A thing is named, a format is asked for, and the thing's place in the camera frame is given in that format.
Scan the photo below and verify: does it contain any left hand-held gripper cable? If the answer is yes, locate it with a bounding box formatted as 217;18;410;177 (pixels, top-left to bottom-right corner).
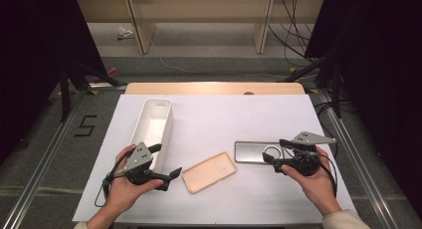
94;148;133;208

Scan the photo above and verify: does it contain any crumpled white paper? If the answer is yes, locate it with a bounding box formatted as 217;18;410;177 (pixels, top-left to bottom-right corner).
116;26;134;41

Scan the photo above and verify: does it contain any grey metal plate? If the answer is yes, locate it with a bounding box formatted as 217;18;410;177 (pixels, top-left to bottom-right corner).
234;140;287;164

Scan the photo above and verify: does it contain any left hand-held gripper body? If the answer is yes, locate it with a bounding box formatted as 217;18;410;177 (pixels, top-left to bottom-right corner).
122;141;167;187

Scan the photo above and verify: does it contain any pink object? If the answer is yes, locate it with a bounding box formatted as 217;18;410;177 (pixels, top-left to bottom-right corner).
92;67;119;84

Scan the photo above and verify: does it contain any black metal stand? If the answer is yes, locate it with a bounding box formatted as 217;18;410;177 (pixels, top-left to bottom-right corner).
59;59;127;123
285;54;342;118

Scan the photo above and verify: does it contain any light wooden shelf unit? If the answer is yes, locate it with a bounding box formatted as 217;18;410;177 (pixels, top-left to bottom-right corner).
76;0;325;55

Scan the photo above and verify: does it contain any bundle of black cables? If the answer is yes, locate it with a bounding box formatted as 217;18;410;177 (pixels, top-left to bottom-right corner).
268;0;319;68

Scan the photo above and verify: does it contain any white floor cable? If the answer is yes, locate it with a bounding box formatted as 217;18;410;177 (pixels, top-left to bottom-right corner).
158;56;290;79

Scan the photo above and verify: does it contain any hand-held gripper cable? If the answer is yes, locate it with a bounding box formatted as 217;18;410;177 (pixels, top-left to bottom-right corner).
263;145;338;197
94;148;133;208

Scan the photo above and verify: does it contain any white plastic storage bin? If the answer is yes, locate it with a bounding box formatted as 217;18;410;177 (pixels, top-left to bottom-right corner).
128;98;174;174

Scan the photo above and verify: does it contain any aluminium floor rail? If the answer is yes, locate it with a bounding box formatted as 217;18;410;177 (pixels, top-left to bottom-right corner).
0;89;89;229
316;89;399;229

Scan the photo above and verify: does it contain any beige phone case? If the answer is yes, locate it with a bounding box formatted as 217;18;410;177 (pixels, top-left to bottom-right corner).
181;151;238;194

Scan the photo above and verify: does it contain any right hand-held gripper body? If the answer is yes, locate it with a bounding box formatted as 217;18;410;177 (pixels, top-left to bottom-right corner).
273;131;337;177

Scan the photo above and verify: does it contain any black floor cable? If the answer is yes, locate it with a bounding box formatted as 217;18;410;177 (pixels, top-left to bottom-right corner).
313;99;352;158

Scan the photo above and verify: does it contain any person's right hand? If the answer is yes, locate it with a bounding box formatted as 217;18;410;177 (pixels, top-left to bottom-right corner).
281;145;342;217

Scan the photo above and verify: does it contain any white table sheet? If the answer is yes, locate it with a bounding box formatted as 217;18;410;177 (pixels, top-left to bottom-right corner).
72;94;357;225

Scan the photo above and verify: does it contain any right hand-held gripper cable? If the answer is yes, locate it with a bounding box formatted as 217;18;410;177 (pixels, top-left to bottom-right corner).
263;145;338;197

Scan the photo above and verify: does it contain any person's left hand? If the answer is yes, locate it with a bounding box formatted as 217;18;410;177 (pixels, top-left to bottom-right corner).
105;143;164;217

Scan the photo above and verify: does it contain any black curtain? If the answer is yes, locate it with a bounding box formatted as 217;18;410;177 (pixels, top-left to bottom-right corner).
305;0;422;220
0;0;107;163

